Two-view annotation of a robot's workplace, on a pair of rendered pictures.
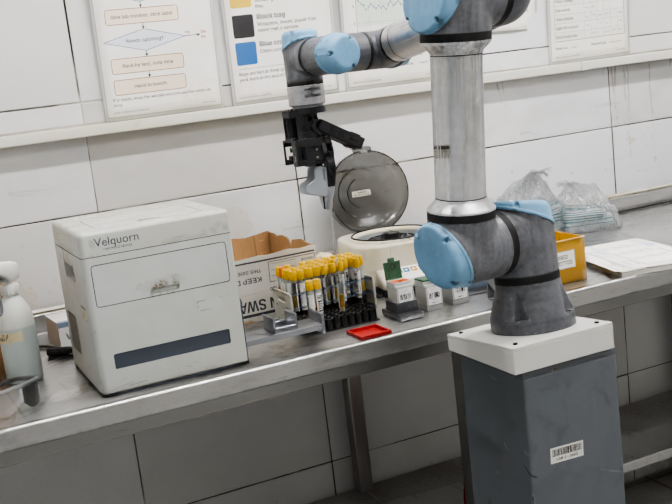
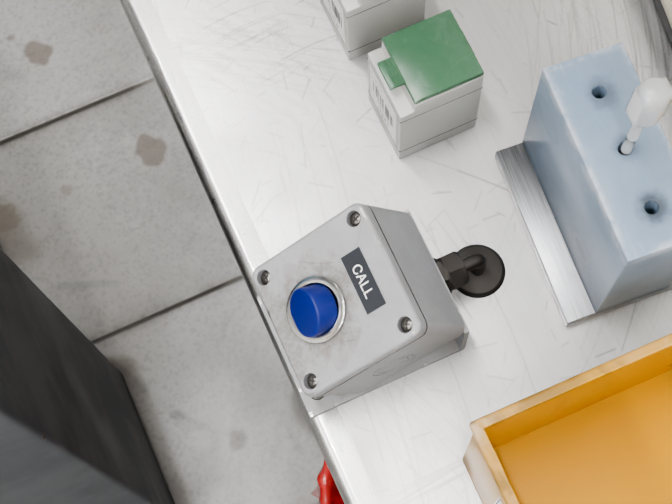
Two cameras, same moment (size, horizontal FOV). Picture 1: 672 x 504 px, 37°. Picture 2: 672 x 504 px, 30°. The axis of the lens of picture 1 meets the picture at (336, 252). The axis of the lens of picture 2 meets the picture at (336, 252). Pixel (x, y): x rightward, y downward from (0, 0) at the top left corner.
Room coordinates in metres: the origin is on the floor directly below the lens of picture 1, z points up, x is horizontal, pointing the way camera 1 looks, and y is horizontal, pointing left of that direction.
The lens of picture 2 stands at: (2.10, -0.53, 1.51)
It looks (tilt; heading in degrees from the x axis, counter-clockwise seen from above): 72 degrees down; 97
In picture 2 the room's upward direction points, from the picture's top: 7 degrees counter-clockwise
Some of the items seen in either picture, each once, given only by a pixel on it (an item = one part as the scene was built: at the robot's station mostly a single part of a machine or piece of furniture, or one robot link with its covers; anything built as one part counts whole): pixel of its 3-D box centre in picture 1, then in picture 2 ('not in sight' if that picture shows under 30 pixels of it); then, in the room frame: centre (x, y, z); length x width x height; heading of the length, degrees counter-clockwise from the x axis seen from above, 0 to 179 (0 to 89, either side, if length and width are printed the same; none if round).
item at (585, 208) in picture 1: (583, 204); not in sight; (2.81, -0.72, 0.94); 0.20 x 0.17 x 0.14; 89
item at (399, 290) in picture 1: (400, 295); not in sight; (2.05, -0.13, 0.92); 0.05 x 0.04 x 0.06; 22
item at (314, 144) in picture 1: (308, 137); not in sight; (2.05, 0.03, 1.27); 0.09 x 0.08 x 0.12; 113
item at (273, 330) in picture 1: (270, 328); not in sight; (1.90, 0.15, 0.92); 0.21 x 0.07 x 0.05; 114
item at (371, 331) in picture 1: (368, 332); not in sight; (1.94, -0.05, 0.88); 0.07 x 0.07 x 0.01; 24
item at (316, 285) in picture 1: (330, 298); not in sight; (2.05, 0.02, 0.93); 0.17 x 0.09 x 0.11; 114
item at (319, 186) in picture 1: (319, 188); not in sight; (2.03, 0.02, 1.17); 0.06 x 0.03 x 0.09; 113
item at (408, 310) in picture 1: (402, 307); not in sight; (2.05, -0.13, 0.89); 0.09 x 0.05 x 0.04; 22
